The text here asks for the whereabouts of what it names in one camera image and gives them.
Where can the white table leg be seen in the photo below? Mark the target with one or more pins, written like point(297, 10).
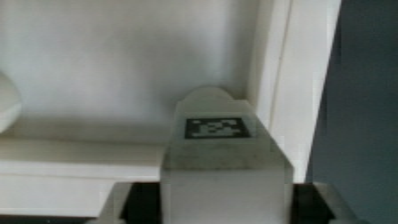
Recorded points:
point(226, 176)

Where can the white square tabletop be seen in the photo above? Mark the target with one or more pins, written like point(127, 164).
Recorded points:
point(103, 60)

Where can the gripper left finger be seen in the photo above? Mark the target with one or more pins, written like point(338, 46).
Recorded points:
point(132, 206)

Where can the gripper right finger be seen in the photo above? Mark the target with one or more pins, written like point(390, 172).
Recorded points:
point(318, 206)

